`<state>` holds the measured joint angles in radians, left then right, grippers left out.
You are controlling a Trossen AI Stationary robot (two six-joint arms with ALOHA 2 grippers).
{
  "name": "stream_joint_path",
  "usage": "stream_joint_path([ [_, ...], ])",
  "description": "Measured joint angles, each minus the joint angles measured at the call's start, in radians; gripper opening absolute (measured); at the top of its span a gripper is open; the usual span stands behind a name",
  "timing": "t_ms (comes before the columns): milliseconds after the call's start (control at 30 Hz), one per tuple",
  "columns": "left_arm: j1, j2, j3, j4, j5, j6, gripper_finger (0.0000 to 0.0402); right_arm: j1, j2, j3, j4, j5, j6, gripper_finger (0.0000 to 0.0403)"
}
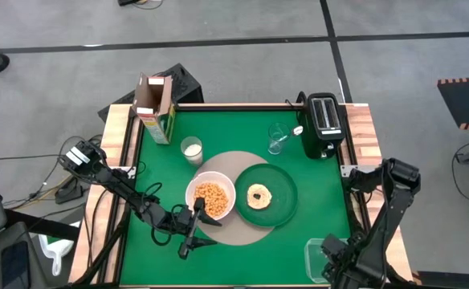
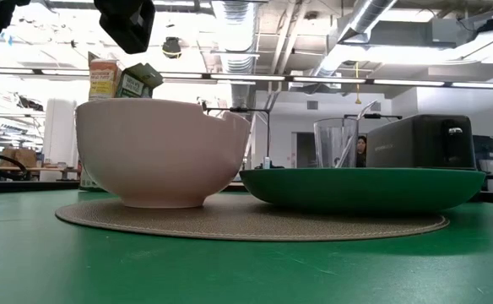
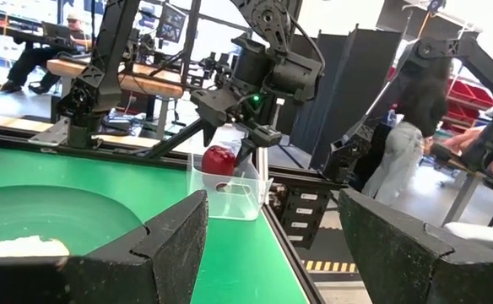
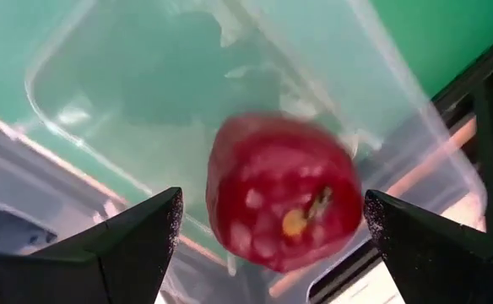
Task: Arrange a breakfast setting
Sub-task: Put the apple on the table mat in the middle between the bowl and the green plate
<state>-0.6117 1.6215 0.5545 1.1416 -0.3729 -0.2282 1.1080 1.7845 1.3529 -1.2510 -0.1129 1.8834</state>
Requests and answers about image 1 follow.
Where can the glass of milk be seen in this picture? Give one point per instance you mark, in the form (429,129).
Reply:
(192,150)

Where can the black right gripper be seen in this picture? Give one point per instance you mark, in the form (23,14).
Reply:
(337,257)

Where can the black toaster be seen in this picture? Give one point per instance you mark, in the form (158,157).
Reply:
(323,120)

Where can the white bowl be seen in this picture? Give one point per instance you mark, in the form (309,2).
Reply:
(190,188)

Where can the black mat with striped edge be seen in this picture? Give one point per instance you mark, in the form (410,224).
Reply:
(465,102)

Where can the black aluminium table frame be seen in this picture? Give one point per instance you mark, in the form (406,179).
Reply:
(238,107)

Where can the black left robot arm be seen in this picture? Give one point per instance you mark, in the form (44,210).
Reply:
(118,186)

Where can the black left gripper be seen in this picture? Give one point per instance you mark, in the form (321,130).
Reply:
(186,221)

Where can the black computer tower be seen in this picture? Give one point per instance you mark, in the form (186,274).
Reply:
(186,86)

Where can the round beige placemat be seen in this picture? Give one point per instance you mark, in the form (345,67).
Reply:
(226,160)

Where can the black floor stand foot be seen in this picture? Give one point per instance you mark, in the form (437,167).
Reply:
(70,192)

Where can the clear plastic container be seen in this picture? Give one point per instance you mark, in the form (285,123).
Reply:
(312,261)

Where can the bagel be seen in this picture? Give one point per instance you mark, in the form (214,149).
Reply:
(264,196)

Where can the orange cereal pieces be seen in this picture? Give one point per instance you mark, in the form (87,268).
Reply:
(216,196)

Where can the panda cereal box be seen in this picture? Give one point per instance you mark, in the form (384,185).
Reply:
(154,104)

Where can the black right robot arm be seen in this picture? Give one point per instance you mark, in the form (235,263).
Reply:
(395,200)

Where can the empty clear glass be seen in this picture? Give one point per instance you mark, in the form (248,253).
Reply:
(276,142)

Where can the green plate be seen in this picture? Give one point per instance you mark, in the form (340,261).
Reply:
(282,196)

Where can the silver metal bracket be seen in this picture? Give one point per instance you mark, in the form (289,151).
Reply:
(131,172)
(347,170)

